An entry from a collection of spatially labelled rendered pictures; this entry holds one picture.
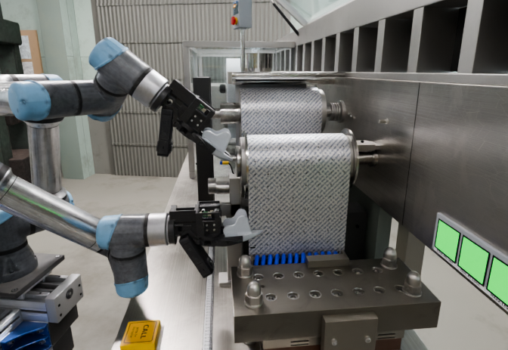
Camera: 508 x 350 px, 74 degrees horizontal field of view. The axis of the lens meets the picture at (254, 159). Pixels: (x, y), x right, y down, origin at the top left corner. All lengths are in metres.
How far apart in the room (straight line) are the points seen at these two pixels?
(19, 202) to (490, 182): 0.87
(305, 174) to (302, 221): 0.12
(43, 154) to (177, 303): 0.64
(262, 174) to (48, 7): 4.60
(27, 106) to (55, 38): 4.35
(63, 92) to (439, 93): 0.70
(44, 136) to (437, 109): 1.06
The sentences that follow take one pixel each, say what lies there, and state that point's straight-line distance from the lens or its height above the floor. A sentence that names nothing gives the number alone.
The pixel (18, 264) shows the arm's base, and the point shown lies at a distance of 1.35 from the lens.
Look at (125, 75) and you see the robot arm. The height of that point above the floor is 1.45.
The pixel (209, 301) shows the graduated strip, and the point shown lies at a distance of 0.92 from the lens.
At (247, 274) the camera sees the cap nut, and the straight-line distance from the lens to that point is 0.76.
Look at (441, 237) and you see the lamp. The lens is 0.67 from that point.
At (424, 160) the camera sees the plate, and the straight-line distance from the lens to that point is 0.71.
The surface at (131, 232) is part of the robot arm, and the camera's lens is 0.78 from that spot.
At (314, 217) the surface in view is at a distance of 0.81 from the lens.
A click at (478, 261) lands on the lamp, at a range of 0.61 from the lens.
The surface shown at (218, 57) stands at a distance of 1.75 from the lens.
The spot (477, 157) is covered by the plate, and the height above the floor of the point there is 1.34.
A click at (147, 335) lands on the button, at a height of 0.92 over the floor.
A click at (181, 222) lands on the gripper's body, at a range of 0.78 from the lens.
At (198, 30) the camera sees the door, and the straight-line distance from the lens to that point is 4.53.
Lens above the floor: 1.46
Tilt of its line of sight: 15 degrees down
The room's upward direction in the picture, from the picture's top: straight up
